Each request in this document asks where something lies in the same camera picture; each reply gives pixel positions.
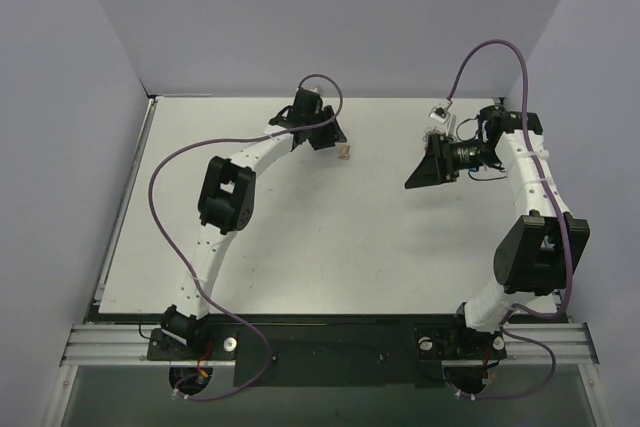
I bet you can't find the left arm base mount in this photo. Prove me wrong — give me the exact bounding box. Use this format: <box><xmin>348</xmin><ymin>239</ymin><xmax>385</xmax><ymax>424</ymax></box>
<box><xmin>144</xmin><ymin>306</ymin><xmax>236</xmax><ymax>398</ymax></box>

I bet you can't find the red handled metal key organizer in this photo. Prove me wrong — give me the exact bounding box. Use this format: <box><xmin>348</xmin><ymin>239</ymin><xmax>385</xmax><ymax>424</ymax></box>
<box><xmin>424</xmin><ymin>126</ymin><xmax>445</xmax><ymax>149</ymax></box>

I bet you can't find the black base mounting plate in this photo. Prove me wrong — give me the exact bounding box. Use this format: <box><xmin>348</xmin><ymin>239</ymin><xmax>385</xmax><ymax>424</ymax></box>
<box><xmin>144</xmin><ymin>314</ymin><xmax>506</xmax><ymax>391</ymax></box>

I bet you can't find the purple cable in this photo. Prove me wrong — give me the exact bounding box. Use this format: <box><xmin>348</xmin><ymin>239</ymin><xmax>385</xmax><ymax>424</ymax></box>
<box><xmin>148</xmin><ymin>72</ymin><xmax>345</xmax><ymax>402</ymax></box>
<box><xmin>444</xmin><ymin>37</ymin><xmax>576</xmax><ymax>402</ymax></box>

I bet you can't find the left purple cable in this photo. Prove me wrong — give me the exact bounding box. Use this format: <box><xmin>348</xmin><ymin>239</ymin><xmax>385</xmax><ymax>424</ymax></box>
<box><xmin>148</xmin><ymin>72</ymin><xmax>345</xmax><ymax>402</ymax></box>

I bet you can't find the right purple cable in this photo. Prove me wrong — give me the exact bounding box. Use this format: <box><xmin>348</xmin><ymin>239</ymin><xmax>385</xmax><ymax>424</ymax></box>
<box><xmin>444</xmin><ymin>37</ymin><xmax>576</xmax><ymax>402</ymax></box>

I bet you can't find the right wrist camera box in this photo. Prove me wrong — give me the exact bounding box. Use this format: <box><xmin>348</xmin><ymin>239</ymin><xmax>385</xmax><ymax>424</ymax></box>
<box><xmin>429</xmin><ymin>103</ymin><xmax>451</xmax><ymax>124</ymax></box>

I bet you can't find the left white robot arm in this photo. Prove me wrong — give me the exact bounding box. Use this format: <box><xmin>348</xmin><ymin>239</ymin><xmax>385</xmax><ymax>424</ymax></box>
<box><xmin>161</xmin><ymin>88</ymin><xmax>347</xmax><ymax>359</ymax></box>

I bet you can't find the yellow tag key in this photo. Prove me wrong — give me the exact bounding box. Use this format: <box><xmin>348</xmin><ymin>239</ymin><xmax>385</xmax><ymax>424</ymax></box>
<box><xmin>338</xmin><ymin>144</ymin><xmax>351</xmax><ymax>160</ymax></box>

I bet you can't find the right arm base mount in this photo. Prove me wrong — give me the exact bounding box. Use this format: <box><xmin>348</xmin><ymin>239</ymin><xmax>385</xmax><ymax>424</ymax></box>
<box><xmin>414</xmin><ymin>319</ymin><xmax>506</xmax><ymax>395</ymax></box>

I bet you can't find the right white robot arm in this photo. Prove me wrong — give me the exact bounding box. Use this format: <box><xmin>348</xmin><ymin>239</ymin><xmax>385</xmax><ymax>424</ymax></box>
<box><xmin>405</xmin><ymin>105</ymin><xmax>590</xmax><ymax>356</ymax></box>

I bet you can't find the aluminium rail frame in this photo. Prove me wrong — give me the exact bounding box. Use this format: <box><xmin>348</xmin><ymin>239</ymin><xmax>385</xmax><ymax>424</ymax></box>
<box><xmin>59</xmin><ymin>96</ymin><xmax>600</xmax><ymax>368</ymax></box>

